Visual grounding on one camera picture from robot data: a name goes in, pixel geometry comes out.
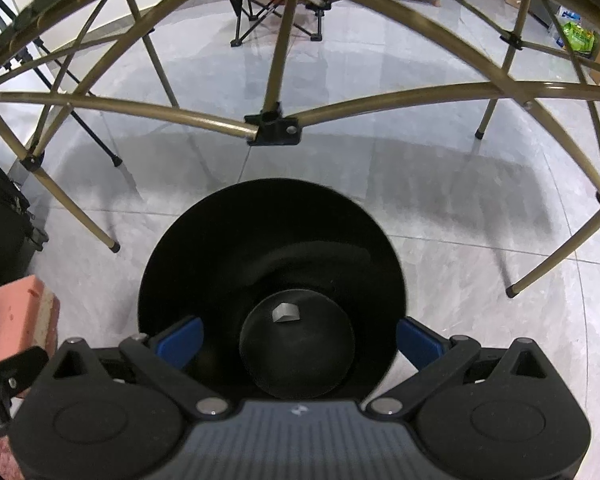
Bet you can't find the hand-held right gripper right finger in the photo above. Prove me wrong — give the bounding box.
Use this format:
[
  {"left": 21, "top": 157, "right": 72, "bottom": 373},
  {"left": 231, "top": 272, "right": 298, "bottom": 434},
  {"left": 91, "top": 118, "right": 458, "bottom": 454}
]
[{"left": 365, "top": 316, "right": 551, "bottom": 418}]

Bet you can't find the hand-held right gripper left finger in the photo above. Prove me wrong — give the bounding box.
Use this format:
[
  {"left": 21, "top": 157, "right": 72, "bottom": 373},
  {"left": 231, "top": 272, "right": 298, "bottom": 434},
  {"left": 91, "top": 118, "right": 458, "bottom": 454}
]
[{"left": 52, "top": 316, "right": 231, "bottom": 420}]

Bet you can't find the black round trash bin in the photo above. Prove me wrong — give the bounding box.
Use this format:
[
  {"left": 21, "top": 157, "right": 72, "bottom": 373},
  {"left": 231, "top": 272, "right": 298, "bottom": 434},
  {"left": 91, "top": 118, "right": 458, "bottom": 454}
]
[{"left": 137, "top": 178, "right": 408, "bottom": 401}]

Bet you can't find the pink speckled block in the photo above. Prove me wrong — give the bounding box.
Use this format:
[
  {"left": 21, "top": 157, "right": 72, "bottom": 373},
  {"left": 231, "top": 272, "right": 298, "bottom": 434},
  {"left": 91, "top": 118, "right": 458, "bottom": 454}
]
[{"left": 0, "top": 274, "right": 61, "bottom": 361}]

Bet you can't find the black tripod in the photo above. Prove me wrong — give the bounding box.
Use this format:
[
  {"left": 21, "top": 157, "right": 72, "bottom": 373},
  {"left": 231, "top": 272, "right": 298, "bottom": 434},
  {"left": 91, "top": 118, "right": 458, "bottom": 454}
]
[{"left": 0, "top": 0, "right": 124, "bottom": 169}]

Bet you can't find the black suitcase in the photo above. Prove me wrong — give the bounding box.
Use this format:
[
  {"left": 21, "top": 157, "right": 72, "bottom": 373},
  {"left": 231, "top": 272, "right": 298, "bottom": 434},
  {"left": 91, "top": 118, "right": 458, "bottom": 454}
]
[{"left": 0, "top": 142, "right": 48, "bottom": 293}]

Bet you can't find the tan slatted folding table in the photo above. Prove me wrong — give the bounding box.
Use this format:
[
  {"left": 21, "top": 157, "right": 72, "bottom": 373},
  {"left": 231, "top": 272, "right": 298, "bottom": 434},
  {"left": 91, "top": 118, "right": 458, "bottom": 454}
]
[{"left": 0, "top": 0, "right": 600, "bottom": 298}]

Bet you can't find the green plastic bag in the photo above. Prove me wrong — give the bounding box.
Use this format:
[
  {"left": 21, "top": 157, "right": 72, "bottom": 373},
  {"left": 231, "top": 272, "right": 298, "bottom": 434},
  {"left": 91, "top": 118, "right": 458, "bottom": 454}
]
[{"left": 561, "top": 21, "right": 597, "bottom": 59}]

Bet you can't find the black folding chair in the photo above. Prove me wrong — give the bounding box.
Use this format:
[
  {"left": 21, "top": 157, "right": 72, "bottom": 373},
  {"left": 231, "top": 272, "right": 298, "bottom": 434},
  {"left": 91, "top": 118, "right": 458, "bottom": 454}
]
[{"left": 222, "top": 0, "right": 333, "bottom": 48}]

